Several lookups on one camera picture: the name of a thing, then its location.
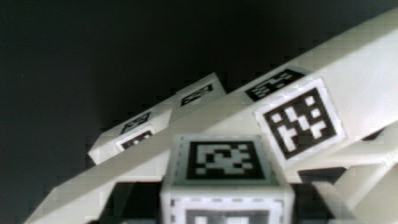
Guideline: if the white leg block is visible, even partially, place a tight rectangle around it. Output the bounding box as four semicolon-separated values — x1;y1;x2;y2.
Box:
89;73;226;164

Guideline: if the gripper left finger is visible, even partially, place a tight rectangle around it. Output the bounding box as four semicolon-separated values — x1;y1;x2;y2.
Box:
87;182;162;224

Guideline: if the white chair back part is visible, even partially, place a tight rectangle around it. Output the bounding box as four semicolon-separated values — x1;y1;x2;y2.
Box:
23;8;398;224

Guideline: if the small white tagged cube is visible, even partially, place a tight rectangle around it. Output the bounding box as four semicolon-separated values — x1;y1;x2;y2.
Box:
160;135;295;224

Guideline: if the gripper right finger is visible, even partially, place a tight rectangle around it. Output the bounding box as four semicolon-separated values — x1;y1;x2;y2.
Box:
293;179;361;224

